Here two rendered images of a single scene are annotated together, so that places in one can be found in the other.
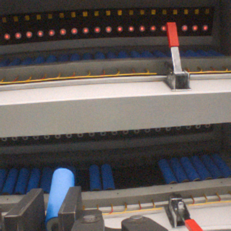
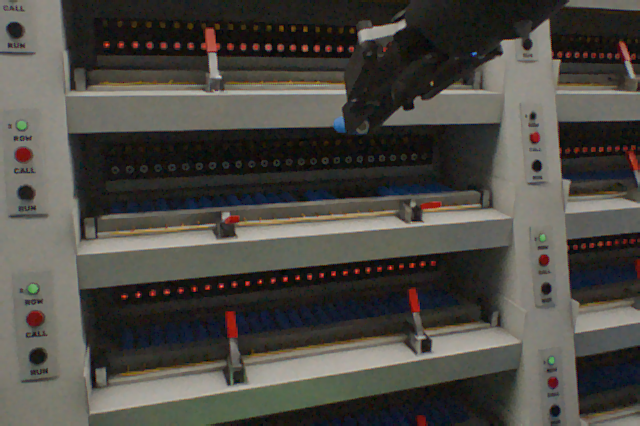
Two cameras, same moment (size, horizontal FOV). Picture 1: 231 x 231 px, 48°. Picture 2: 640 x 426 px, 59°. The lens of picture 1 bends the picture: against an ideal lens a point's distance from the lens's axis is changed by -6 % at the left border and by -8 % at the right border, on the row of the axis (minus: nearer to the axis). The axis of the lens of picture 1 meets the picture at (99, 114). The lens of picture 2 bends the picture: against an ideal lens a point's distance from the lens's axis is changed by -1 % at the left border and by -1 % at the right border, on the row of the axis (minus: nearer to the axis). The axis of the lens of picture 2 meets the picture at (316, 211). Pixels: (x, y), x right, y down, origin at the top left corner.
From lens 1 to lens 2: 50 cm
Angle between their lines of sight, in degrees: 17
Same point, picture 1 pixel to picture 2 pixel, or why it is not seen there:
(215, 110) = (436, 111)
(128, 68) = not seen: hidden behind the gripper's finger
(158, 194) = (388, 201)
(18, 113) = (268, 103)
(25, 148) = (224, 179)
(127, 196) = (358, 201)
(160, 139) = (374, 170)
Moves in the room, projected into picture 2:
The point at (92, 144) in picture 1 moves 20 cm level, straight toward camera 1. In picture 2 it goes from (302, 174) to (344, 160)
